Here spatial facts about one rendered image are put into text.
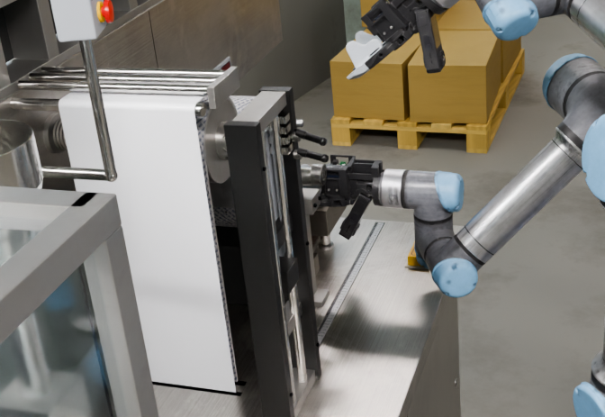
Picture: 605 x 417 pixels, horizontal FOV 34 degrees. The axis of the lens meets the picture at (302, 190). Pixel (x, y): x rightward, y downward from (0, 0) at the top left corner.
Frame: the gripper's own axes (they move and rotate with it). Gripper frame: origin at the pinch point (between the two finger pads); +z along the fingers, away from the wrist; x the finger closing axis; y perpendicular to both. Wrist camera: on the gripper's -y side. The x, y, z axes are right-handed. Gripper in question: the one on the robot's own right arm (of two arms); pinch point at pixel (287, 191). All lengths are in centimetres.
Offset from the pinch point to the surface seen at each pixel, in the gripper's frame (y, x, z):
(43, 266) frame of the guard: 51, 114, -25
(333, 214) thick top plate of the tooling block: -9.1, -8.4, -6.5
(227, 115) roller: 27.7, 27.9, -2.0
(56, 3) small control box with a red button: 57, 65, 2
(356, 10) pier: -74, -388, 98
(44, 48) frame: 39, 27, 31
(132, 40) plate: 31.2, -1.1, 30.0
